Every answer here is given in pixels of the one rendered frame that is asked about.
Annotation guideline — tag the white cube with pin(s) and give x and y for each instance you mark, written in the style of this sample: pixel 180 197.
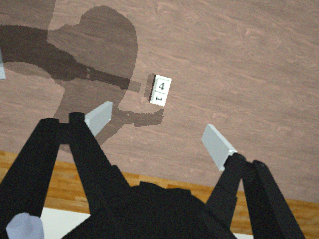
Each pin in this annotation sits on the white cube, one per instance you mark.
pixel 158 98
pixel 162 85

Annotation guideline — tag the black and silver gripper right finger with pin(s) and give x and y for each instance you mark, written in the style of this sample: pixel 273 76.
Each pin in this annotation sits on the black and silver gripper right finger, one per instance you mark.
pixel 269 213

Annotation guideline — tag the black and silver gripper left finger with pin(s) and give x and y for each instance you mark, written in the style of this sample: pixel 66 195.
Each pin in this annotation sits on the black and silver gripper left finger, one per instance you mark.
pixel 24 188

